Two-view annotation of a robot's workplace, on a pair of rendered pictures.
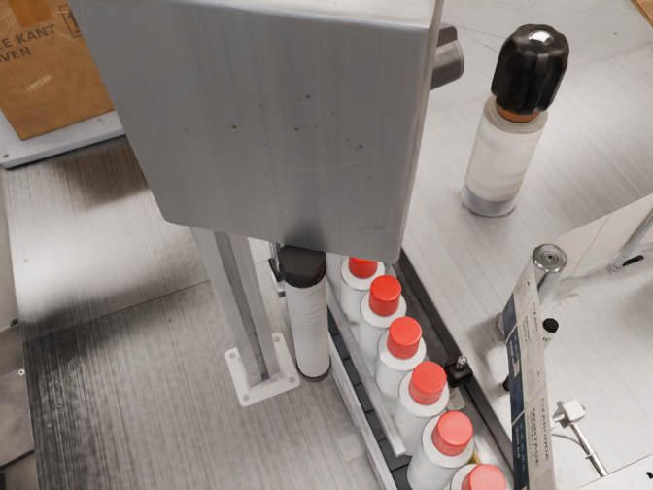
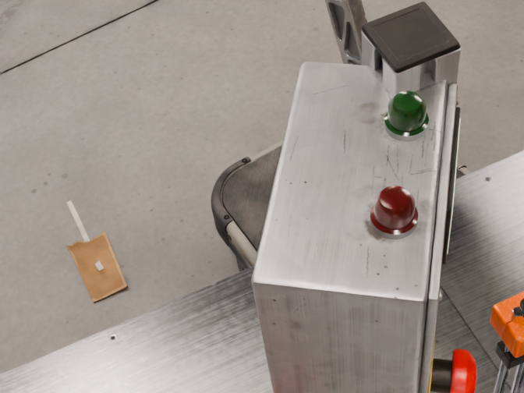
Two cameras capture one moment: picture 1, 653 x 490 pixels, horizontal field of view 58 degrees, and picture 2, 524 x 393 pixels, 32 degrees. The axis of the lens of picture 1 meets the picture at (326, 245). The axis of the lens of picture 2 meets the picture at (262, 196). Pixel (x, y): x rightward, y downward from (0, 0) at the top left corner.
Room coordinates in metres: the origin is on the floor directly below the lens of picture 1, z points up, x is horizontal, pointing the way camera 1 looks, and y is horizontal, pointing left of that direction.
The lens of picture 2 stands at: (0.23, -0.31, 1.89)
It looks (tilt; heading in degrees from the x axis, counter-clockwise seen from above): 52 degrees down; 92
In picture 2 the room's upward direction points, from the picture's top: 9 degrees counter-clockwise
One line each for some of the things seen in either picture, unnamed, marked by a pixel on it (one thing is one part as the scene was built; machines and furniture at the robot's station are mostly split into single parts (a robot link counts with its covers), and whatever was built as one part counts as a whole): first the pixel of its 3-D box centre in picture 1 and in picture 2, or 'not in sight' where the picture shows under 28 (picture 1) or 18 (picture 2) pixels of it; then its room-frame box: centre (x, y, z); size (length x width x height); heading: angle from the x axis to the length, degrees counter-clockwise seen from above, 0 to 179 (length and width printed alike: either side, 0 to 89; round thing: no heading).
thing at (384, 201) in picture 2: not in sight; (394, 207); (0.28, -0.02, 1.49); 0.03 x 0.03 x 0.02
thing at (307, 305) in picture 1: (309, 321); not in sight; (0.21, 0.02, 1.18); 0.04 x 0.04 x 0.21
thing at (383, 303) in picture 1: (380, 329); not in sight; (0.30, -0.06, 0.98); 0.05 x 0.05 x 0.20
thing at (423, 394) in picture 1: (418, 409); not in sight; (0.20, -0.09, 0.98); 0.05 x 0.05 x 0.20
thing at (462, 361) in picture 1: (443, 379); not in sight; (0.26, -0.14, 0.89); 0.06 x 0.03 x 0.12; 109
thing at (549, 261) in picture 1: (528, 296); not in sight; (0.33, -0.25, 0.97); 0.05 x 0.05 x 0.19
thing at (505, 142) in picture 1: (510, 127); not in sight; (0.57, -0.26, 1.03); 0.09 x 0.09 x 0.30
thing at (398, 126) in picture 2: not in sight; (406, 111); (0.30, 0.05, 1.49); 0.03 x 0.03 x 0.02
